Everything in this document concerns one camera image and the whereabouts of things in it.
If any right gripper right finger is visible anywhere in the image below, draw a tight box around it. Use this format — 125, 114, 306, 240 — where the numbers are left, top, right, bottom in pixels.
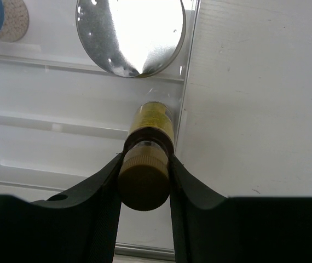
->
169, 156, 312, 262

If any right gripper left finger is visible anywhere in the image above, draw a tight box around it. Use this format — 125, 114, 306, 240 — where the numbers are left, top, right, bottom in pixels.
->
0, 154, 122, 262

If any small yellow bottle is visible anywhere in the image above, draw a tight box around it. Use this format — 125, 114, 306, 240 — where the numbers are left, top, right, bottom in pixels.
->
117, 101, 175, 211

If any tall jar silver lid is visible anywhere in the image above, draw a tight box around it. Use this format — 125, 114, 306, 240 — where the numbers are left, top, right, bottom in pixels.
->
0, 0, 30, 43
76, 0, 187, 78

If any white divided tray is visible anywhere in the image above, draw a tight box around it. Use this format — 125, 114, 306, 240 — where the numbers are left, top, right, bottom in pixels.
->
0, 0, 200, 260

